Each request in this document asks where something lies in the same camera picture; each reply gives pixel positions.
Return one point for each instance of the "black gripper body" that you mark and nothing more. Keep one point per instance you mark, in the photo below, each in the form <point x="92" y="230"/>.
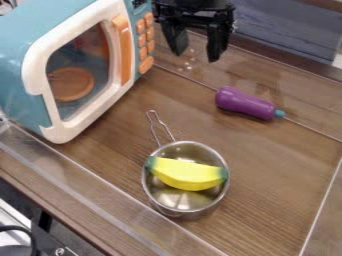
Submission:
<point x="196" y="13"/>

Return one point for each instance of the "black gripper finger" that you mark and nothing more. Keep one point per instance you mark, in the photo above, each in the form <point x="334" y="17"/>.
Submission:
<point x="216" y="42"/>
<point x="175" y="34"/>

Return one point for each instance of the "yellow toy banana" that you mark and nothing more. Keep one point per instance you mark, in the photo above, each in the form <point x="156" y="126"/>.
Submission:
<point x="185" y="175"/>

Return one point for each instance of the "purple toy eggplant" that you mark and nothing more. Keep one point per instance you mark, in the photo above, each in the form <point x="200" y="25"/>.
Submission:
<point x="233" y="100"/>

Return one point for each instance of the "blue toy microwave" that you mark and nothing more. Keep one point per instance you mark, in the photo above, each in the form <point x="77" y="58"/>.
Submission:
<point x="70" y="56"/>

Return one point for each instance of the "clear acrylic barrier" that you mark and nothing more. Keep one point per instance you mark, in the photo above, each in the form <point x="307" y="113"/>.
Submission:
<point x="114" y="222"/>

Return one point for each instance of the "silver pot with handle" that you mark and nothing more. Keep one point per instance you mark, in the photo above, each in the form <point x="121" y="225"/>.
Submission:
<point x="176" y="203"/>

